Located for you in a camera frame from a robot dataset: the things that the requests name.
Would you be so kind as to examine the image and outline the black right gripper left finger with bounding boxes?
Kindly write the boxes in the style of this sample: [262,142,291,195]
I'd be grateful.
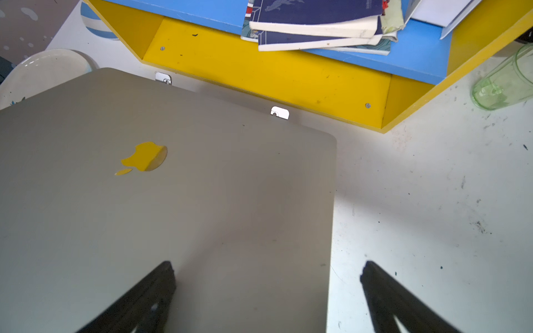
[79,261,176,332]

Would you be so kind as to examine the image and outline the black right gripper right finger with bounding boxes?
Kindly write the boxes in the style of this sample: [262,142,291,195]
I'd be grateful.
[360,261,459,332]

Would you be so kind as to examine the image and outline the silver laptop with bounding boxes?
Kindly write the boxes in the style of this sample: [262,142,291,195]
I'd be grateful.
[1,69,337,332]

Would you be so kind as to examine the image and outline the silver folding laptop stand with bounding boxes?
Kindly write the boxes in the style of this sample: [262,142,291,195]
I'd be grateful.
[155,72,290,120]

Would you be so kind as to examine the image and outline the green glass tumbler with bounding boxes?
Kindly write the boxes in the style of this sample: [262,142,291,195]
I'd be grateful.
[471,43,532,111]

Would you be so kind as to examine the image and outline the cream floral plate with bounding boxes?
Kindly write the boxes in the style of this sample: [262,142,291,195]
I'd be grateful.
[1,49,94,109]

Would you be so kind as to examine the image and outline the stack of books underneath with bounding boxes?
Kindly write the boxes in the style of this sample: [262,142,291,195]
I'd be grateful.
[241,1,405,56]

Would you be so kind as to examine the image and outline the yellow pink blue shelf unit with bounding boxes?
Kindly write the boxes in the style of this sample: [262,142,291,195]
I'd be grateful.
[88,1,532,133]

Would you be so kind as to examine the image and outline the dark blue book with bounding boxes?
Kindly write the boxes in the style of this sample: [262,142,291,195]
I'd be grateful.
[249,0,384,38]

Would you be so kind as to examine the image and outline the white grey book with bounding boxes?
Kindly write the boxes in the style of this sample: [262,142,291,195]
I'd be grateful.
[407,0,482,40]

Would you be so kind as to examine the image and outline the blue striped white bowl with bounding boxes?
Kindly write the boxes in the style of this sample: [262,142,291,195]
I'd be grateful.
[80,1,119,40]

